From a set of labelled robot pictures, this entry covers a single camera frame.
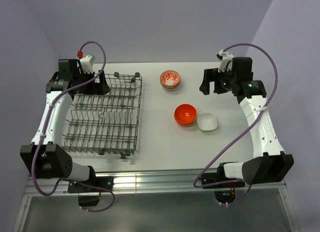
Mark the plain orange bowl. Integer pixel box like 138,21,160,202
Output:
174,104,197,127

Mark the white square bowl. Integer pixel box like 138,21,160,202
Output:
197,113,218,132

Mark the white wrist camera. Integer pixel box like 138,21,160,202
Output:
216,49,234,72
77,51,96,74

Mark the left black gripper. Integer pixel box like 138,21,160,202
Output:
73,70,110,95

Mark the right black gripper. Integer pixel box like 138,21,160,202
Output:
199,66,237,95

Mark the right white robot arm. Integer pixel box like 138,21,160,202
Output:
197,57,294,188

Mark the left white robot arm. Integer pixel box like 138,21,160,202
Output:
20,55,110,191

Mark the dark patterned bottom bowl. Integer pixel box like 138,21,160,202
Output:
162,85,179,92

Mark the grey wire dish rack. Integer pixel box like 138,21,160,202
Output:
62,72,143,159

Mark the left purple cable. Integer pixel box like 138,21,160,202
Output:
29,41,116,213

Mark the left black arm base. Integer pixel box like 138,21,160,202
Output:
67,176,114,210

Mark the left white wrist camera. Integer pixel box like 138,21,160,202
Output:
77,51,96,74

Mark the aluminium mounting rail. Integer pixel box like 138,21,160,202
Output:
23,169,287,197

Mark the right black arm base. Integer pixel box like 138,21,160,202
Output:
200,172,246,203

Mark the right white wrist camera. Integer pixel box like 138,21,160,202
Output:
216,49,234,72

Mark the orange floral pattern bowl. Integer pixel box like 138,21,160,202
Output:
160,70,181,89

